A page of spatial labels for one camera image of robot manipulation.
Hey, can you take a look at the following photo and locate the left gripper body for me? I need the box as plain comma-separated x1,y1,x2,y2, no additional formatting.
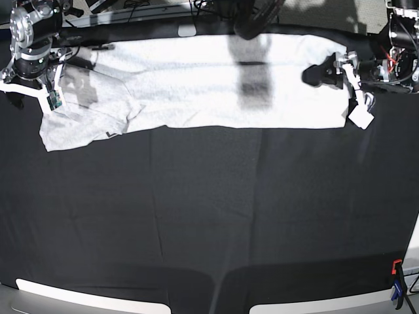
322,50,376,114

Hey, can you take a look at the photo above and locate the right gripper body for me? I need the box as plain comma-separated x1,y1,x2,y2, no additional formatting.
1,58,66,113

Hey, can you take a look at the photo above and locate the white Hugging Face t-shirt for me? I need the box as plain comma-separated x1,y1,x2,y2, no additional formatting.
39,34,349,151

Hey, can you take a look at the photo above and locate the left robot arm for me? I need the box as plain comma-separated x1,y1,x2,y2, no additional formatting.
302,1,418,112

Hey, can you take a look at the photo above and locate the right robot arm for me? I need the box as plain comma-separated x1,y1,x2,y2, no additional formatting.
1,1,84,114

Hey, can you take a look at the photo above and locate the red blue clamp near-right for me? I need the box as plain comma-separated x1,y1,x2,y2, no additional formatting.
391,259,406,310

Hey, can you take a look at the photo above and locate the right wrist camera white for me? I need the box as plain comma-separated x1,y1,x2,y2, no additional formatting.
46,91,63,111

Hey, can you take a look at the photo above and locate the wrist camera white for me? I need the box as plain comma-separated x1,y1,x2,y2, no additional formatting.
348,105,374,130
46,91,63,111

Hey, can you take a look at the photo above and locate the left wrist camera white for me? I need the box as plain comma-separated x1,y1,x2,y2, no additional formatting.
348,105,374,130

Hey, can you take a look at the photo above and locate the black red cable bundle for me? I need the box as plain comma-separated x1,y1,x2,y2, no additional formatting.
232,0,285,41

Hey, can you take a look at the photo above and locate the aluminium frame rail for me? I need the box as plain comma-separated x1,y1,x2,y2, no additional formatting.
55,6,223,28

